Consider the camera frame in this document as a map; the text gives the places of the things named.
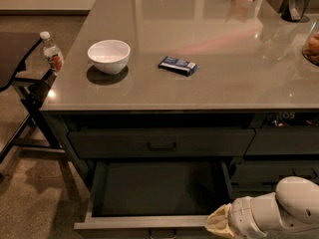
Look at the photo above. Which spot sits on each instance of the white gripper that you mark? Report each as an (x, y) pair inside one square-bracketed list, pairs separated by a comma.
[(241, 215)]

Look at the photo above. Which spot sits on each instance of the clear plastic water bottle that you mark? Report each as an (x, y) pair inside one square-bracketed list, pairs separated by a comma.
[(52, 52)]

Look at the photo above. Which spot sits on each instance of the glass jar with snacks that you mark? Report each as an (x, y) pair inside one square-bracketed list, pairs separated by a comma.
[(310, 49)]

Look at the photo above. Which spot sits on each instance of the dark metal container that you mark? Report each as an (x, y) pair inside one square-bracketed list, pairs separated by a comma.
[(293, 10)]

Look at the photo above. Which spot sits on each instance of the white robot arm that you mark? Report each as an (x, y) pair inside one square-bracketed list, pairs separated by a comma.
[(293, 208)]

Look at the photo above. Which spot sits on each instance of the grey drawer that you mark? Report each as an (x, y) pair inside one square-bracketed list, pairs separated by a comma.
[(285, 140), (273, 171), (154, 200), (160, 142), (251, 190)]

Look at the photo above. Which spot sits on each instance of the blue snack packet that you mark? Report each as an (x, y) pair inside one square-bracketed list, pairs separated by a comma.
[(179, 66)]

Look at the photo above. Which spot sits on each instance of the white ceramic bowl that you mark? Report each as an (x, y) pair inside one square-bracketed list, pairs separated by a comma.
[(110, 56)]

